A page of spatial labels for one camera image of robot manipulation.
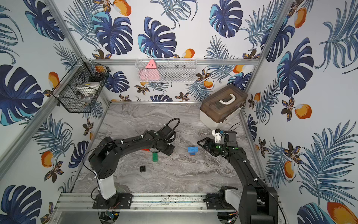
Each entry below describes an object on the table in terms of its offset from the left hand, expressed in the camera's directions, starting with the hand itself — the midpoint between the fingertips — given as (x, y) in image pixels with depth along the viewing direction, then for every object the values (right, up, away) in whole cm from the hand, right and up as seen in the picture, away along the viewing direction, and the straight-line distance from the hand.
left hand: (169, 148), depth 90 cm
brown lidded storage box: (+34, +29, +2) cm, 45 cm away
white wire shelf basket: (-3, +55, +12) cm, 57 cm away
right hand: (+20, +4, -7) cm, 21 cm away
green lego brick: (-9, -5, 0) cm, 11 cm away
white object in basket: (-46, +36, -10) cm, 59 cm away
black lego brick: (-16, -11, -5) cm, 20 cm away
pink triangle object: (-12, +48, -2) cm, 50 cm away
